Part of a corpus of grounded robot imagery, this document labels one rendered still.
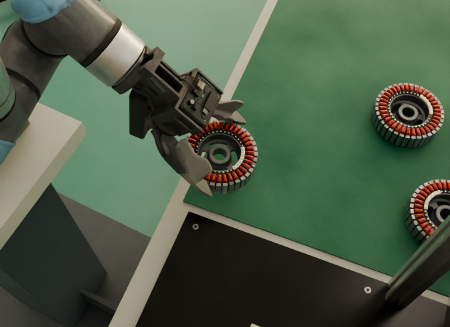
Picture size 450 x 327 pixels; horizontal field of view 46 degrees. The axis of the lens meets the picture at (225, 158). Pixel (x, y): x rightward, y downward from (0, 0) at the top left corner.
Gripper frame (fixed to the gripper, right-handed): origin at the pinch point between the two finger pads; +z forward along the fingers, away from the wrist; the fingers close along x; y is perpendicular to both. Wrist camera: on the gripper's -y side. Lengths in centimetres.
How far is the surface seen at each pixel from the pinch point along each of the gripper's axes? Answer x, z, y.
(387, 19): 43.8, 16.4, 6.1
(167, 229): -11.2, 1.0, -8.3
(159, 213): 18, 33, -80
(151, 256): -16.0, 0.6, -8.6
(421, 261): -10.2, 13.2, 26.9
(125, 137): 39, 17, -95
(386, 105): 21.0, 17.2, 11.5
